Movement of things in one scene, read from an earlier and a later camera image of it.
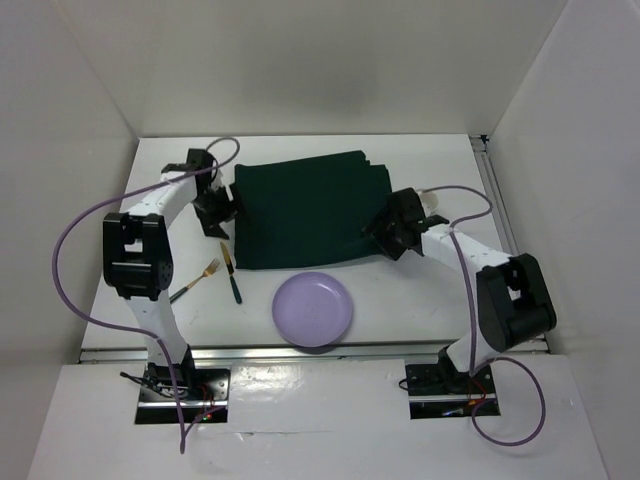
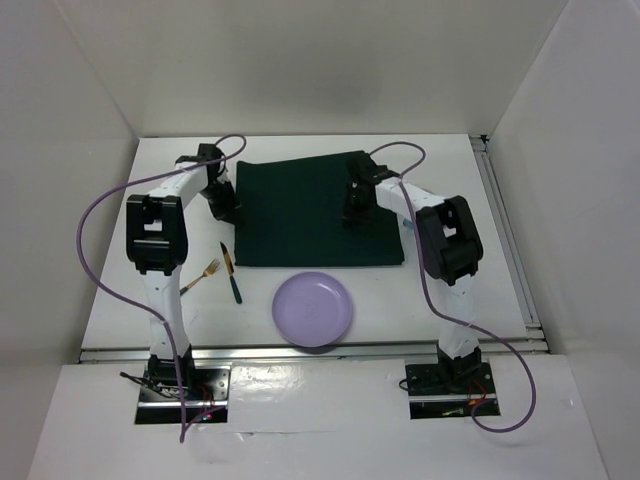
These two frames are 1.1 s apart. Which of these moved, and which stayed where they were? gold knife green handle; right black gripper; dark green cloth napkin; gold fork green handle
Moved: right black gripper
Stayed: dark green cloth napkin; gold fork green handle; gold knife green handle
